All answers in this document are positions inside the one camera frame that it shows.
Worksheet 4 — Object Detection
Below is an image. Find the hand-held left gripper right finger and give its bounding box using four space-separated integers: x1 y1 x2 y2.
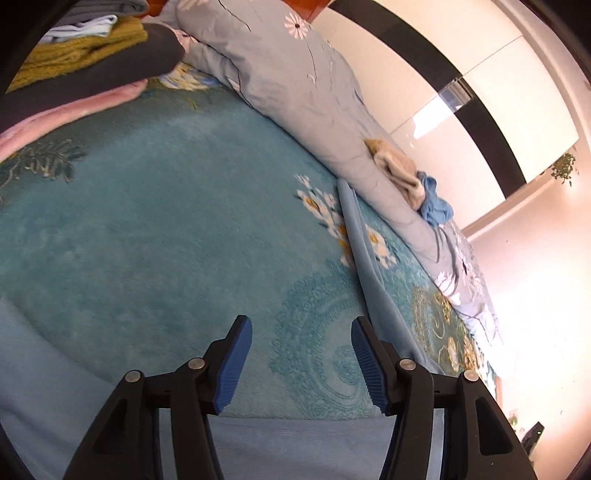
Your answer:
350 316 539 480

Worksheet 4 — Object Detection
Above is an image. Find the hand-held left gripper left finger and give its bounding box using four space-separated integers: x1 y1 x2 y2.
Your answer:
62 315 253 480

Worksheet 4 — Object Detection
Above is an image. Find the light blue garment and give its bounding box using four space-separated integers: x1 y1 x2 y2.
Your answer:
0 178 462 480

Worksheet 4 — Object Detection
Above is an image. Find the stack of folded clothes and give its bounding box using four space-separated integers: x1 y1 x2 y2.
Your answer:
0 23 186 133

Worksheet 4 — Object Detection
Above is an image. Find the small blue crumpled cloth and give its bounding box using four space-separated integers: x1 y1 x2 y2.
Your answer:
416 171 455 228

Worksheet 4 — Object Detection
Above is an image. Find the teal floral blanket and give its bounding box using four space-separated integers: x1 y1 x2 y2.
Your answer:
0 60 504 422

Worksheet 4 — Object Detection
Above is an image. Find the small dark object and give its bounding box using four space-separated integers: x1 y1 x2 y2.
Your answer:
521 421 546 456

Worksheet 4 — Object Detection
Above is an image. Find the beige crumpled cloth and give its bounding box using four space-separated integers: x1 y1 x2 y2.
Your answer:
364 137 426 210

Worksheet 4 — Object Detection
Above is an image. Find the hanging green plant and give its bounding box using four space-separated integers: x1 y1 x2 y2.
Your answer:
549 150 581 188

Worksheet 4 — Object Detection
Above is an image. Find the grey floral quilt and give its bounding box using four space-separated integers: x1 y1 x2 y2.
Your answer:
159 0 505 347

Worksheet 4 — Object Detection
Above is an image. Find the white wardrobe with black stripe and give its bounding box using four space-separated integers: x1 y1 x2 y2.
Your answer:
308 0 581 232

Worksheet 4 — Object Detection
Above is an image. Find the pink folded garment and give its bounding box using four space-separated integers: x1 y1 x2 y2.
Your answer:
0 78 149 162

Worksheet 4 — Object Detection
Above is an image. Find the mustard yellow knit garment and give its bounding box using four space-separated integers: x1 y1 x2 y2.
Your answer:
7 16 149 93

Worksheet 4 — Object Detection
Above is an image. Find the orange wooden headboard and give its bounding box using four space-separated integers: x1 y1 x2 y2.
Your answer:
148 0 329 22

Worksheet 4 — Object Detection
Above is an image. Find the white and pale blue cloth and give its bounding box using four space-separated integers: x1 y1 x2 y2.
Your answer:
39 14 119 45

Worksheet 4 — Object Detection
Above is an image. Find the grey folded cloth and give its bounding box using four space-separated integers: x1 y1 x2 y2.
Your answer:
62 0 151 24

